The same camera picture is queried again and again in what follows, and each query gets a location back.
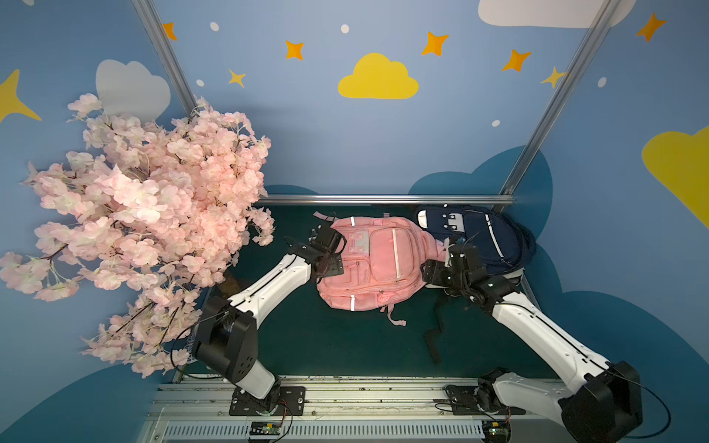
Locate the rear horizontal aluminium bar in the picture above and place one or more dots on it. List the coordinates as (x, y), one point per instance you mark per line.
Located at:
(364, 200)

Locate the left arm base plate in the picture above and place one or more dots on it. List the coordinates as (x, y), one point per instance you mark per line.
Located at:
(288, 400)

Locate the navy blue backpack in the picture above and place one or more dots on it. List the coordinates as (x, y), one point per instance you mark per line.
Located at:
(505, 247)

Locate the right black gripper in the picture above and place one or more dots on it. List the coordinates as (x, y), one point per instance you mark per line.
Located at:
(457, 258)

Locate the pink cherry blossom tree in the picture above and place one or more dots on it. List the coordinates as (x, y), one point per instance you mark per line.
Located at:
(161, 211)

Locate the left green circuit board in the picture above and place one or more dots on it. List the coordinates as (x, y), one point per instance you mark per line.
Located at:
(264, 430)

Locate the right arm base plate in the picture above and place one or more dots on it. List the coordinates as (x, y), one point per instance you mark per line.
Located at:
(471, 400)

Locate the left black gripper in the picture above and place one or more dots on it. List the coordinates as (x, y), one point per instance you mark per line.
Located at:
(327, 241)

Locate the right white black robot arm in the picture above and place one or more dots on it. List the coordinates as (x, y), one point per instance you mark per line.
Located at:
(594, 400)

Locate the right side floor rail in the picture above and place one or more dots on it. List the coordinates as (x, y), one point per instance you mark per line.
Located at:
(528, 291)

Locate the pink backpack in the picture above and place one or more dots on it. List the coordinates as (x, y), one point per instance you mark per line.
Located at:
(382, 260)

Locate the left aluminium frame post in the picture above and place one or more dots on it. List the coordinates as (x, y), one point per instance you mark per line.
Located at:
(152, 23)

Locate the aluminium frame post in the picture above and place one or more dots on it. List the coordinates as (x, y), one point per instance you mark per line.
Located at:
(593, 39)
(152, 23)

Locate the right aluminium frame post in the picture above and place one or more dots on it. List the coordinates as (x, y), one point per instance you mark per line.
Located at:
(593, 39)

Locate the green circuit board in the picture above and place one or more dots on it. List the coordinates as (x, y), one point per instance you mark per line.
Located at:
(496, 432)
(264, 430)

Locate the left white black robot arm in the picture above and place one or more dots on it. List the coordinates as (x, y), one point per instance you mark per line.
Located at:
(226, 338)

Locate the right green circuit board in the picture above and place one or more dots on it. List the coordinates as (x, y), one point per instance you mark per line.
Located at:
(496, 432)

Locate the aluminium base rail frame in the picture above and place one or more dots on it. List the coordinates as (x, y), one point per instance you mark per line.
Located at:
(337, 409)

